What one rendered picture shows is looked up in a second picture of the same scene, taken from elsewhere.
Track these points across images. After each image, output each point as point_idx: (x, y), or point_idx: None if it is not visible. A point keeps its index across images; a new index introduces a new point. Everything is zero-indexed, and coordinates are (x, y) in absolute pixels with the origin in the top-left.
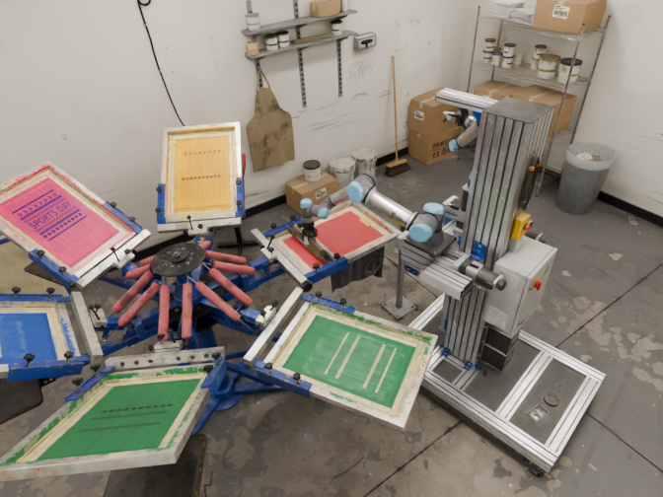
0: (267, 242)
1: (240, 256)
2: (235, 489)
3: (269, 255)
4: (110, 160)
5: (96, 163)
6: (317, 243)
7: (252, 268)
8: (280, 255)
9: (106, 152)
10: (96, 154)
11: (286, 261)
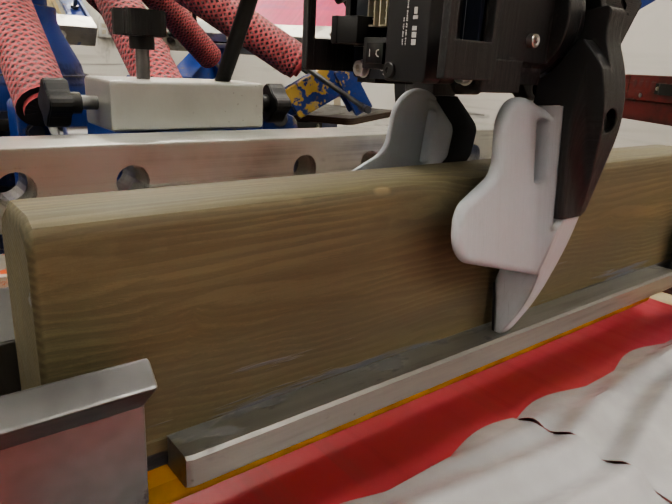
0: (369, 131)
1: (165, 63)
2: None
3: (124, 77)
4: (662, 73)
5: (630, 69)
6: (320, 190)
7: (27, 73)
8: (162, 137)
9: (665, 49)
10: (642, 46)
11: (41, 142)
